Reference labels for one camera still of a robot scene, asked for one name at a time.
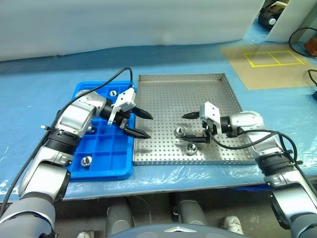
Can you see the metal nut in blue tray front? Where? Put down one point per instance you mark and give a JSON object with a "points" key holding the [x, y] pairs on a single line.
{"points": [[86, 161]]}

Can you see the orange brown object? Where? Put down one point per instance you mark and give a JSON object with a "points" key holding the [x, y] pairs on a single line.
{"points": [[311, 47]]}

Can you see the metal nut front tray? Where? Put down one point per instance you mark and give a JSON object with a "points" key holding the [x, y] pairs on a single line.
{"points": [[192, 148]]}

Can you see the dark rounded shape with emblem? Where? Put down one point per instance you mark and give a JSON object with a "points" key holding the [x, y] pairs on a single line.
{"points": [[173, 231]]}

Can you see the metal nut in blue tray back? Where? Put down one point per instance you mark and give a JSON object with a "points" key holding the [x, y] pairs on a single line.
{"points": [[112, 93]]}

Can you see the brown mat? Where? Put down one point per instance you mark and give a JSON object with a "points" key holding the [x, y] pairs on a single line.
{"points": [[260, 77]]}

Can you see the black device with white knob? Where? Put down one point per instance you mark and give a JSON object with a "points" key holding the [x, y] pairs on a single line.
{"points": [[266, 17]]}

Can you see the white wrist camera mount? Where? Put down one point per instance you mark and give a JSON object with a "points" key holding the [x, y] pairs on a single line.
{"points": [[210, 109], [122, 98]]}

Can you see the white foot under table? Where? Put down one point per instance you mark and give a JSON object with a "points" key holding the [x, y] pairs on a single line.
{"points": [[85, 234], [232, 225]]}

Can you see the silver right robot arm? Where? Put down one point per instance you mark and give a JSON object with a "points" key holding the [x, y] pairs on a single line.
{"points": [[247, 121]]}

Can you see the perforated metal tray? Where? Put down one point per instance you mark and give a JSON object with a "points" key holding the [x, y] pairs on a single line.
{"points": [[173, 104]]}

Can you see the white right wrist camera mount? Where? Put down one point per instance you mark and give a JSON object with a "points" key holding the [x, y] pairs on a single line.
{"points": [[210, 109]]}

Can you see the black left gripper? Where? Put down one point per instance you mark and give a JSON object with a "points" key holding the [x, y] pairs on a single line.
{"points": [[123, 112]]}

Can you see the grey cylinder under table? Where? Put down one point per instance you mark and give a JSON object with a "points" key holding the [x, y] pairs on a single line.
{"points": [[192, 212], [120, 215]]}

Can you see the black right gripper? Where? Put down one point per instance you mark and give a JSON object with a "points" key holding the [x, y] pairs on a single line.
{"points": [[209, 125]]}

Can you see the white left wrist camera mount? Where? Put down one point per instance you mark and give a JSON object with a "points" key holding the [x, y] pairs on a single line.
{"points": [[122, 98]]}

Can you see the white foam board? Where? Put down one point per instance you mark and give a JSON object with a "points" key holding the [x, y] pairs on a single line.
{"points": [[284, 27]]}

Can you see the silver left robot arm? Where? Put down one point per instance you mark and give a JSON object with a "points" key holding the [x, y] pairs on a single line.
{"points": [[74, 119]]}

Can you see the blue plastic compartment tray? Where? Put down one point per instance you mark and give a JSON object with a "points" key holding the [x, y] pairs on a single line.
{"points": [[109, 153]]}

